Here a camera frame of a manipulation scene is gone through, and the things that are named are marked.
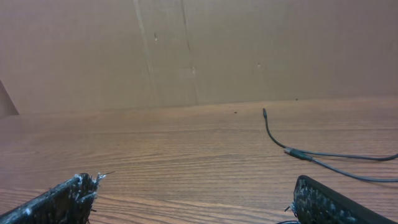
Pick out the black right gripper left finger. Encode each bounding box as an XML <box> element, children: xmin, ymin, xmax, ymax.
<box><xmin>1</xmin><ymin>173</ymin><xmax>106</xmax><ymax>224</ymax></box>

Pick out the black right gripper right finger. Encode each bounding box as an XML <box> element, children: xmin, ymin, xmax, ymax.
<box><xmin>290</xmin><ymin>175</ymin><xmax>395</xmax><ymax>224</ymax></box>

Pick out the thick black USB cable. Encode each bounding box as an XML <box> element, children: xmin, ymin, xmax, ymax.
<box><xmin>262</xmin><ymin>108</ymin><xmax>398</xmax><ymax>184</ymax></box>

